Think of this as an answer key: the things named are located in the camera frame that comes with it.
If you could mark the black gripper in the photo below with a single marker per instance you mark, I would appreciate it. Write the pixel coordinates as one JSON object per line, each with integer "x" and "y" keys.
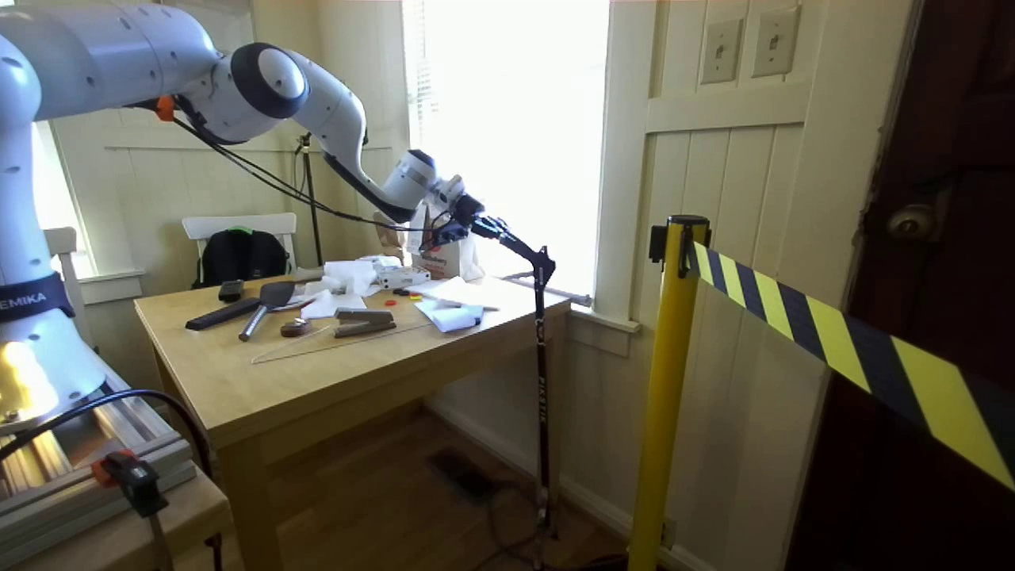
{"x": 453, "y": 208}

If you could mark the long black stick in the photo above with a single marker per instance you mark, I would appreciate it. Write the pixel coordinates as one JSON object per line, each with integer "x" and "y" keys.
{"x": 544, "y": 402}

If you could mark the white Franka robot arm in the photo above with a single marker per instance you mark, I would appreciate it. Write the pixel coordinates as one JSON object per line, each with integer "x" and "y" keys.
{"x": 104, "y": 51}

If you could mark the small brown round object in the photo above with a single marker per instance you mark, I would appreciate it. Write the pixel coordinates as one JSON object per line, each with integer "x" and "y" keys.
{"x": 297, "y": 329}

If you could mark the brown paper bag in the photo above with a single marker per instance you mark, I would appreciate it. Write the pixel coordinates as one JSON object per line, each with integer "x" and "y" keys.
{"x": 386, "y": 236}

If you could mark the white booklet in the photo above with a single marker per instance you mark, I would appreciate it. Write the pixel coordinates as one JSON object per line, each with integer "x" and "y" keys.
{"x": 448, "y": 314}

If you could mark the bright window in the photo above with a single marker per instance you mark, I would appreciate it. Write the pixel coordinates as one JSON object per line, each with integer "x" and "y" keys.
{"x": 526, "y": 107}

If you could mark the crumpled white paper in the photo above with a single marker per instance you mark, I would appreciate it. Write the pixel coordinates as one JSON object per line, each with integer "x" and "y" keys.
{"x": 352, "y": 275}

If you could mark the grey stapler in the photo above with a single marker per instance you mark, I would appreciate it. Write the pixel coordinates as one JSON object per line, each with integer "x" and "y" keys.
{"x": 364, "y": 322}

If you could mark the black desk lamp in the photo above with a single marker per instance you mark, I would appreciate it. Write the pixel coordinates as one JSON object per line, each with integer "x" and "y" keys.
{"x": 308, "y": 211}

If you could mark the flat white paper sheet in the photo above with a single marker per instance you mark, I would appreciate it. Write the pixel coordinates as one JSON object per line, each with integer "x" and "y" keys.
{"x": 327, "y": 309}

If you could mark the light wooden table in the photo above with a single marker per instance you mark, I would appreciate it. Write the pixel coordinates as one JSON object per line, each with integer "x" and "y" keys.
{"x": 318, "y": 383}

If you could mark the black backpack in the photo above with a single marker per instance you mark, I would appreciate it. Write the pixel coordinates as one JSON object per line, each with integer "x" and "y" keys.
{"x": 241, "y": 257}

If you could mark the white wooden chair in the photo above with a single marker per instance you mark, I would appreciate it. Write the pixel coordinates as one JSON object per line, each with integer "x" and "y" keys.
{"x": 237, "y": 222}

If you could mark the long black remote control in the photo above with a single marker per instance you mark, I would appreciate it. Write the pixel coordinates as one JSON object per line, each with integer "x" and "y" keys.
{"x": 224, "y": 314}

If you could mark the yellow black barrier tape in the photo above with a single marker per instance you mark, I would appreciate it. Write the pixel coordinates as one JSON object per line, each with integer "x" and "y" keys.
{"x": 843, "y": 350}

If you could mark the white wooden furniture piece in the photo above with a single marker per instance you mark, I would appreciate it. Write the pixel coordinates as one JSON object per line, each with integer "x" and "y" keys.
{"x": 62, "y": 255}

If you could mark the orange black clamp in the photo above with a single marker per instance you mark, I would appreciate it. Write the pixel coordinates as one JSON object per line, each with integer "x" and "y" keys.
{"x": 130, "y": 477}

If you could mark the round metal door knob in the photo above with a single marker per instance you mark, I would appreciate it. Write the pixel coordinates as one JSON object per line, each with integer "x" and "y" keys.
{"x": 909, "y": 222}

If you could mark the dark brown door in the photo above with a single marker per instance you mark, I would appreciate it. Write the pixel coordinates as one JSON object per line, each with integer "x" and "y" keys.
{"x": 951, "y": 159}

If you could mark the yellow stanchion post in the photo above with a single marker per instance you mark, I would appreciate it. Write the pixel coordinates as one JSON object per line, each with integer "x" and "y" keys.
{"x": 666, "y": 402}

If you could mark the beige light switch plate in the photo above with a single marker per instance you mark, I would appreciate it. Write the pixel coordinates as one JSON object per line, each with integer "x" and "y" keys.
{"x": 773, "y": 43}
{"x": 721, "y": 50}

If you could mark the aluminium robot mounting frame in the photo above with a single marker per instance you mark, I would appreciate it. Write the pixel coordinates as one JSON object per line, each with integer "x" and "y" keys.
{"x": 97, "y": 463}

